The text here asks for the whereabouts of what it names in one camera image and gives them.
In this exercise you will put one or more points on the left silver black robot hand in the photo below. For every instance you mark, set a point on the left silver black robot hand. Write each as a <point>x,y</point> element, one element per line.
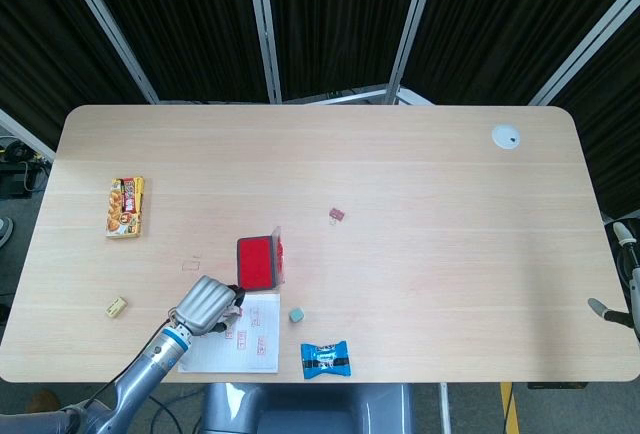
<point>205,306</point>

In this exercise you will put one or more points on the pink binder clip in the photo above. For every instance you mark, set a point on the pink binder clip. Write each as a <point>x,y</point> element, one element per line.
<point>337,214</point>

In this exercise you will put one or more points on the red ink pad box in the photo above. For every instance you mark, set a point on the red ink pad box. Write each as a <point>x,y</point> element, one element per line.
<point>255,261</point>

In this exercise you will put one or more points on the grey metal partition post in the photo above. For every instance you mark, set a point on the grey metal partition post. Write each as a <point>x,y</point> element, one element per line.
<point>264,29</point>
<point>25,133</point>
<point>585,41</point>
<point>107,29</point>
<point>411,29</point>

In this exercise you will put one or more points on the white lined paper pad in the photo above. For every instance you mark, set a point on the white lined paper pad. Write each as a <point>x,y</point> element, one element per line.
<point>257,349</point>

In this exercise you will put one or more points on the grey-green small cube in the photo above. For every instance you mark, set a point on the grey-green small cube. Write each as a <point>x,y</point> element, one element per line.
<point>297,315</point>

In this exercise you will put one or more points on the white table leg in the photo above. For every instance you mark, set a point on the white table leg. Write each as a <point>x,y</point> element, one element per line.
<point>445,409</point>

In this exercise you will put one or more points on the grey robot base body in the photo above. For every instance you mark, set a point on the grey robot base body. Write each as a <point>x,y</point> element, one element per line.
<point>310,409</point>

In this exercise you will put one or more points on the brown shoe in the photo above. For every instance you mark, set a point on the brown shoe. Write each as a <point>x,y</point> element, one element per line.
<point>42,399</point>

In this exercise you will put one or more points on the black under-table control box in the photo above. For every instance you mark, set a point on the black under-table control box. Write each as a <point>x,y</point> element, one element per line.
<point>557,385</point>

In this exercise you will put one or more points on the small beige eraser block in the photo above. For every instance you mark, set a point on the small beige eraser block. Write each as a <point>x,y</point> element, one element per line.
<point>116,307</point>

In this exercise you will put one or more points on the yellow curry roux box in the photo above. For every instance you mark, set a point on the yellow curry roux box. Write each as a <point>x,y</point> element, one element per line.
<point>125,208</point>

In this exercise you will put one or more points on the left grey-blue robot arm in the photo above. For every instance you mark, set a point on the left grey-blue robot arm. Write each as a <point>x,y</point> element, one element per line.
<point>145,366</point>

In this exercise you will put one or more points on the black pleated curtain panel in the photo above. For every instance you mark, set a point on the black pleated curtain panel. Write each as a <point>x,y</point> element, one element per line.
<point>510,19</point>
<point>612,129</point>
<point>340,19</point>
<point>195,24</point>
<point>45,44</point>

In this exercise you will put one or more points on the blue snack packet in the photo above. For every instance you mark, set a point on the blue snack packet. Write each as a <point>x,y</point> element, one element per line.
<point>326,360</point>

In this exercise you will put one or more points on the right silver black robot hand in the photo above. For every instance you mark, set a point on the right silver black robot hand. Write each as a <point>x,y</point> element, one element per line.
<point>635,304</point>

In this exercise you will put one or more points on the grey metal partition foot bar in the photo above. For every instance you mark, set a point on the grey metal partition foot bar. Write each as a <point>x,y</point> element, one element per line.
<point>350,95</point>

